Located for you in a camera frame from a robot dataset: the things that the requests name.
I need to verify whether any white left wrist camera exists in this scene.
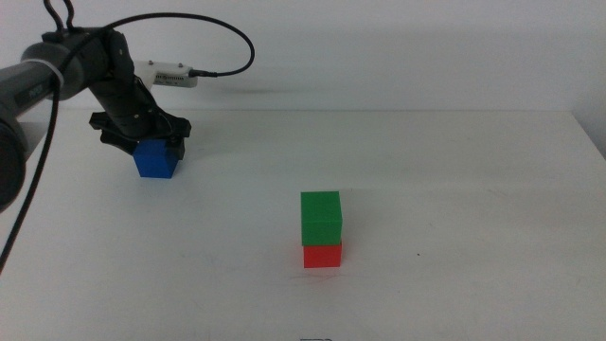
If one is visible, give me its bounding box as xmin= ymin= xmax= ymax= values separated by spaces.
xmin=134 ymin=60 xmax=199 ymax=89

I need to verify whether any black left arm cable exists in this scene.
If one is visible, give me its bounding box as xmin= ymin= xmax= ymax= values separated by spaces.
xmin=0 ymin=0 xmax=78 ymax=276

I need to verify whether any red cube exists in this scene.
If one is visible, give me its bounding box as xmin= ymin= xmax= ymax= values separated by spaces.
xmin=302 ymin=242 xmax=343 ymax=269

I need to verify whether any green cube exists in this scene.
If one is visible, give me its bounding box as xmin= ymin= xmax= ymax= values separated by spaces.
xmin=300 ymin=190 xmax=343 ymax=247

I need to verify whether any blue cube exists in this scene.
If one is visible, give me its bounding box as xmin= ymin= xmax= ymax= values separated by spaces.
xmin=133 ymin=138 xmax=181 ymax=179

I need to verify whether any thin black left camera cable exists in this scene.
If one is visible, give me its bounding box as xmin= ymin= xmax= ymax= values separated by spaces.
xmin=97 ymin=12 xmax=256 ymax=78

